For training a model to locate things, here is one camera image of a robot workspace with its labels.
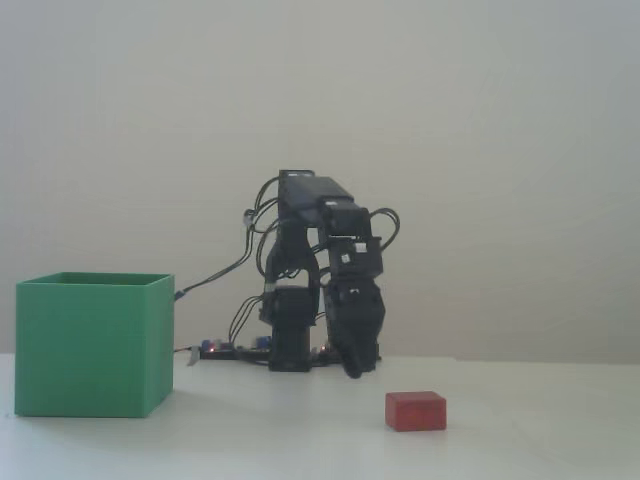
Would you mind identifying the black looped base cable bundle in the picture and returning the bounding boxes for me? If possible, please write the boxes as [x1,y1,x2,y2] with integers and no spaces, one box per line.
[228,294,266,347]

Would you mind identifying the red rectangular block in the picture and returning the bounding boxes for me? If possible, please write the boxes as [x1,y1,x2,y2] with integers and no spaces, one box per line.
[384,390,448,432]

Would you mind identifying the black looped wrist cable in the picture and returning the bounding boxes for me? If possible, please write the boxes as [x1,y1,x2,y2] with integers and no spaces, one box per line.
[369,207,402,251]

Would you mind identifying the blue circuit board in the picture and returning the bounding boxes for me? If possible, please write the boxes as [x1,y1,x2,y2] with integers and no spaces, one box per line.
[199,337,274,362]

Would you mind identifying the green square plastic bin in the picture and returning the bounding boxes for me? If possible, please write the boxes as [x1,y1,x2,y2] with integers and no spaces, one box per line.
[13,271,176,419]

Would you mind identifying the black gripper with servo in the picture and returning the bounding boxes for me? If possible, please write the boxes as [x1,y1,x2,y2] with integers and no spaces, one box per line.
[322,235,387,380]

